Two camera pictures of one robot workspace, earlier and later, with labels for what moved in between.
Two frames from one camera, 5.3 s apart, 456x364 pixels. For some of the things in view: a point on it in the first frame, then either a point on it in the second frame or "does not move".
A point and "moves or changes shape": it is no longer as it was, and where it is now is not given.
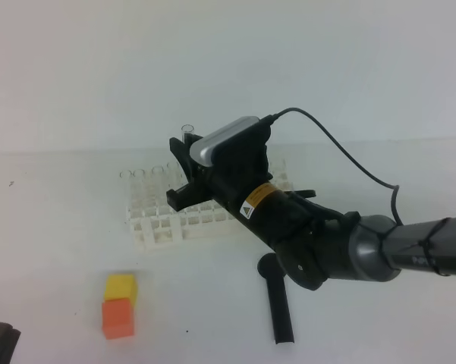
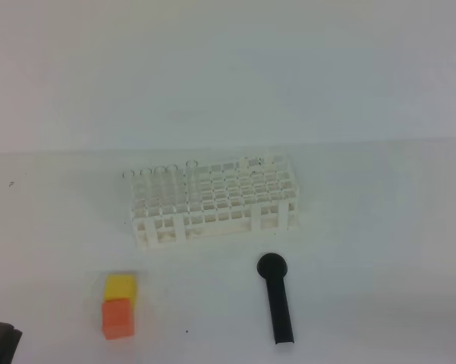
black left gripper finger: (0, 342) does not move
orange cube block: (117, 318) does not move
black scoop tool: (268, 268) does not move
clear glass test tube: (187, 129) moves or changes shape
